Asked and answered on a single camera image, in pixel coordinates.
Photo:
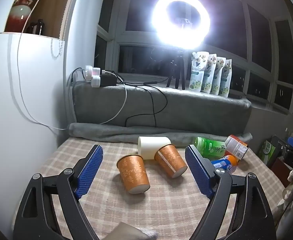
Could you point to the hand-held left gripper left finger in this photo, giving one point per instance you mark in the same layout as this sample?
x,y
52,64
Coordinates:
x,y
90,170

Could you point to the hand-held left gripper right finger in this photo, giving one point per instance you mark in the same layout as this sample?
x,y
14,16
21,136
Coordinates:
x,y
199,171

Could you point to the orange patterned paper cup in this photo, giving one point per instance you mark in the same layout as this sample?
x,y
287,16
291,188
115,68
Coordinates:
x,y
134,173
170,158

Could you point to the white paper cup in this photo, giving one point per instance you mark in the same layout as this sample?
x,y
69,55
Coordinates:
x,y
149,145

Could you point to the dark red box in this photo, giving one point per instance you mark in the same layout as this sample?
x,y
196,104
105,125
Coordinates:
x,y
280,172

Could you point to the green tea bottle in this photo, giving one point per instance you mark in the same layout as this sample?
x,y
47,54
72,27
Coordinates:
x,y
209,146

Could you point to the blue and orange soda bottle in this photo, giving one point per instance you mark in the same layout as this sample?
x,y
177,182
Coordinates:
x,y
226,163

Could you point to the green cardboard box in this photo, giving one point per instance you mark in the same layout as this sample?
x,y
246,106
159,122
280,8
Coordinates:
x,y
267,151

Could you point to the beige checked bed sheet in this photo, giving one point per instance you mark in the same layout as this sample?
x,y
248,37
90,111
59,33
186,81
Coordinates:
x,y
111,205

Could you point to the red and white can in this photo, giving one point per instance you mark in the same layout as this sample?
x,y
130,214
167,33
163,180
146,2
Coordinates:
x,y
236,148

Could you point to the grey blanket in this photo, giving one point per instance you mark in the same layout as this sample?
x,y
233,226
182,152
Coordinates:
x,y
186,112

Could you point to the grey cloth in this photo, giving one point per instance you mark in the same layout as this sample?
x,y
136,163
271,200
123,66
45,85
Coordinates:
x,y
129,232

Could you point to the white charger plug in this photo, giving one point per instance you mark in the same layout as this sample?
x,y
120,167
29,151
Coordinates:
x,y
88,72
96,82
96,71

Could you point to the green and white refill pouch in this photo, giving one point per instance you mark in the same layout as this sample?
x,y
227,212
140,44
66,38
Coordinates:
x,y
210,80
227,85
219,82
197,75

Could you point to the black power adapter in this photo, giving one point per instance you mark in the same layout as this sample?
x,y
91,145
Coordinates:
x,y
108,78

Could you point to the black tripod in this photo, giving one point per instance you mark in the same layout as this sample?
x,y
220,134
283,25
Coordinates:
x,y
179,70

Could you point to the white cabinet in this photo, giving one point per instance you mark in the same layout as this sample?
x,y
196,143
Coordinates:
x,y
1,105

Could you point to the dark glass bottle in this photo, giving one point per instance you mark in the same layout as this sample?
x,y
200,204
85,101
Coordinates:
x,y
37,27

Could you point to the red ceramic vase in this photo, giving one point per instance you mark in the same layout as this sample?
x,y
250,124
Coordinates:
x,y
20,12

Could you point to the window frame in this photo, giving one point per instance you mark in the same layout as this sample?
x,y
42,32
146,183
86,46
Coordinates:
x,y
116,40

